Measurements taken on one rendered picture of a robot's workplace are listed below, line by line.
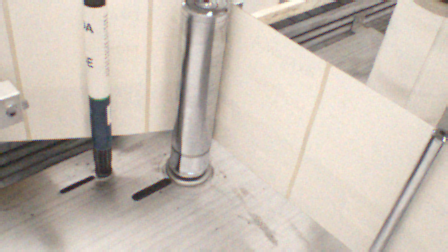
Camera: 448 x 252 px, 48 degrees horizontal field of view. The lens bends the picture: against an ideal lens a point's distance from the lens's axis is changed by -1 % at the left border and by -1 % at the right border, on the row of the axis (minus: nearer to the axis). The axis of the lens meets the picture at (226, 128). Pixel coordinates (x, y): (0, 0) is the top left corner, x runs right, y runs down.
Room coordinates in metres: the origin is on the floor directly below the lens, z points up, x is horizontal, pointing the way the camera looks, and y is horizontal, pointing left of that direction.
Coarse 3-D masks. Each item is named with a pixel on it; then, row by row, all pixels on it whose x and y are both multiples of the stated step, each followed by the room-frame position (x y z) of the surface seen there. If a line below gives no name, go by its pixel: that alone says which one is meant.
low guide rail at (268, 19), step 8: (296, 0) 0.68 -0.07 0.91; (304, 0) 0.68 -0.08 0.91; (312, 0) 0.69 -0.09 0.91; (320, 0) 0.71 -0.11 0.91; (328, 0) 0.72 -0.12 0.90; (272, 8) 0.64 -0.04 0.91; (280, 8) 0.65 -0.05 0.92; (288, 8) 0.66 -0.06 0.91; (296, 8) 0.67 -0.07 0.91; (304, 8) 0.68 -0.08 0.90; (312, 8) 0.70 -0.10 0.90; (256, 16) 0.61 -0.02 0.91; (264, 16) 0.62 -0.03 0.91; (272, 16) 0.63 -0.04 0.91; (280, 16) 0.65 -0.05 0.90; (288, 16) 0.66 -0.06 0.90
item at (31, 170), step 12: (228, 0) 0.81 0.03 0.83; (372, 24) 0.81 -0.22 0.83; (384, 24) 0.81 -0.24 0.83; (336, 36) 0.74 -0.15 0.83; (348, 36) 0.75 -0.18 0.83; (312, 48) 0.70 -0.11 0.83; (84, 144) 0.41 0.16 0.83; (60, 156) 0.38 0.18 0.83; (72, 156) 0.39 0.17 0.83; (36, 168) 0.36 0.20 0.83; (12, 180) 0.34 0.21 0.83
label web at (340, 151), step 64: (0, 0) 0.31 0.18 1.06; (64, 0) 0.33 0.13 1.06; (128, 0) 0.34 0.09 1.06; (0, 64) 0.31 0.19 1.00; (64, 64) 0.33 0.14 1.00; (128, 64) 0.35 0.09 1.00; (256, 64) 0.34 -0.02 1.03; (320, 64) 0.30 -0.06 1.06; (0, 128) 0.31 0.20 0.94; (64, 128) 0.33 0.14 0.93; (128, 128) 0.34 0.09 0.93; (256, 128) 0.33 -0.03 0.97; (320, 128) 0.29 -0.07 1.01; (384, 128) 0.26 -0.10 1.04; (320, 192) 0.28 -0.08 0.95; (384, 192) 0.25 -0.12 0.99
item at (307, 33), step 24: (240, 0) 0.72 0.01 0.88; (360, 0) 0.79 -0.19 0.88; (384, 0) 0.83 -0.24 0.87; (312, 24) 0.69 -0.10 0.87; (336, 24) 0.74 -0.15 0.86; (0, 144) 0.34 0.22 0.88; (24, 144) 0.36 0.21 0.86; (48, 144) 0.38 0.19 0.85; (72, 144) 0.40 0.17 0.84; (0, 168) 0.34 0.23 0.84; (24, 168) 0.36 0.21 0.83
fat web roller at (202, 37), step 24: (192, 0) 0.35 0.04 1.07; (216, 0) 0.36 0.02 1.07; (192, 24) 0.33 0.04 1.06; (216, 24) 0.33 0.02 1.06; (192, 48) 0.33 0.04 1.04; (216, 48) 0.33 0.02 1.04; (192, 72) 0.33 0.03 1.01; (216, 72) 0.34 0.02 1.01; (192, 96) 0.33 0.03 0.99; (216, 96) 0.34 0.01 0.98; (192, 120) 0.33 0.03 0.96; (192, 144) 0.33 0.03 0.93; (168, 168) 0.34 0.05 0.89; (192, 168) 0.33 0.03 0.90
